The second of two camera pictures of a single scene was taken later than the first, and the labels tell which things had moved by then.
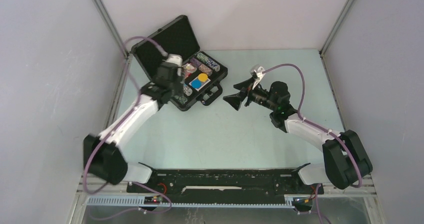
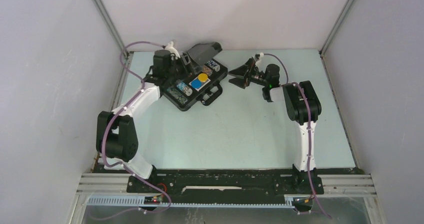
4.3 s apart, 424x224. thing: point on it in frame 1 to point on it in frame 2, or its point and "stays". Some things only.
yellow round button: (202, 77) stays
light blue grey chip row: (187, 90) stays
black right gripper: (235, 100) to (241, 81)
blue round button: (196, 84) stays
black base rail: (280, 182) stays
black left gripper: (179, 79) to (188, 70)
